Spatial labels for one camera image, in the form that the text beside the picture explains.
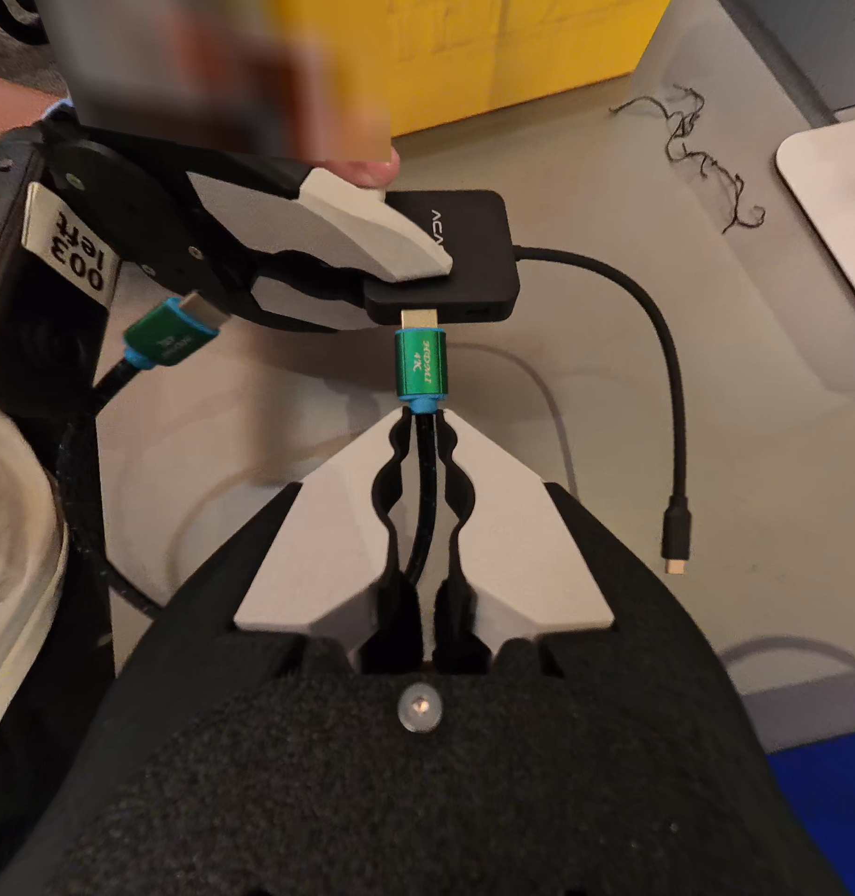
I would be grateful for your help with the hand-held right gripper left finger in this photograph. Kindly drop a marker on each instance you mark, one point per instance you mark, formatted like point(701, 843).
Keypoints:
point(309, 560)

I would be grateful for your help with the person's left hand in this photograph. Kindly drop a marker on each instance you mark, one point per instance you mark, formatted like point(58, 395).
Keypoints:
point(369, 168)

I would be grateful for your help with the person's white shirt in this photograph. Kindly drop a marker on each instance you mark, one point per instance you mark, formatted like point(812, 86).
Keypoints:
point(15, 560)

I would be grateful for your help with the blue plastic bin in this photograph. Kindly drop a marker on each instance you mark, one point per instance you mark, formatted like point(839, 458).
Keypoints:
point(827, 819)

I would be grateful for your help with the white panel stand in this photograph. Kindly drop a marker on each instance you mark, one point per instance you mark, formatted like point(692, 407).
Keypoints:
point(841, 210)

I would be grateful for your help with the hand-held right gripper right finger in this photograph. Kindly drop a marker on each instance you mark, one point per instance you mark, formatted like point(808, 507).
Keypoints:
point(540, 560)

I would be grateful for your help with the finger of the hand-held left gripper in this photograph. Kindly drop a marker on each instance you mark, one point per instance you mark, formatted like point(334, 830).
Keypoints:
point(316, 305)
point(358, 231)

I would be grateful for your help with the yellow plastic bin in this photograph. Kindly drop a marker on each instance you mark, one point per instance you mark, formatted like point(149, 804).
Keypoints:
point(540, 49)

